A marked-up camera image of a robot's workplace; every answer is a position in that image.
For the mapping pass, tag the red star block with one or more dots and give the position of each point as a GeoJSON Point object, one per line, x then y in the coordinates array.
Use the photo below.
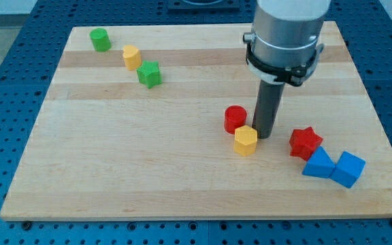
{"type": "Point", "coordinates": [304, 143]}

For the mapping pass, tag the blue triangle block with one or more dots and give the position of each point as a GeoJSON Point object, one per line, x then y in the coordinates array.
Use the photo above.
{"type": "Point", "coordinates": [319, 164]}

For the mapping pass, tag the red cylinder block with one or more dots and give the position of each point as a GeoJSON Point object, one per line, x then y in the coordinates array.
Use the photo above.
{"type": "Point", "coordinates": [235, 117]}

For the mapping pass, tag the wooden board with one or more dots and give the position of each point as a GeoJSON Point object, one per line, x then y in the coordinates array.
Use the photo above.
{"type": "Point", "coordinates": [104, 147]}

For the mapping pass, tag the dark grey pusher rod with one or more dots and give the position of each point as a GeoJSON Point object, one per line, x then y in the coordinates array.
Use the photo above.
{"type": "Point", "coordinates": [268, 101]}

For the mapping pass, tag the green cylinder block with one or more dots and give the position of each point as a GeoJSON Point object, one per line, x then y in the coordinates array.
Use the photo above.
{"type": "Point", "coordinates": [100, 40]}

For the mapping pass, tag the green star block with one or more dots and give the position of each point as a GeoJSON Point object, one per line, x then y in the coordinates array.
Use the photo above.
{"type": "Point", "coordinates": [149, 74]}

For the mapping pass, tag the blue cube block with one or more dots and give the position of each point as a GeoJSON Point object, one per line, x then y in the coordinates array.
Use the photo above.
{"type": "Point", "coordinates": [348, 169]}

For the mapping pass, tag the yellow hexagon block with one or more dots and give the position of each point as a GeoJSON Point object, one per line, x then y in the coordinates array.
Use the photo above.
{"type": "Point", "coordinates": [245, 140]}

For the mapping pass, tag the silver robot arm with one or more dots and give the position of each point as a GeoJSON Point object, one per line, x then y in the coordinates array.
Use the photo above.
{"type": "Point", "coordinates": [282, 46]}

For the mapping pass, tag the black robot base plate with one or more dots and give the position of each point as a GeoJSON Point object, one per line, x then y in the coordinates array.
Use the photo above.
{"type": "Point", "coordinates": [196, 5]}

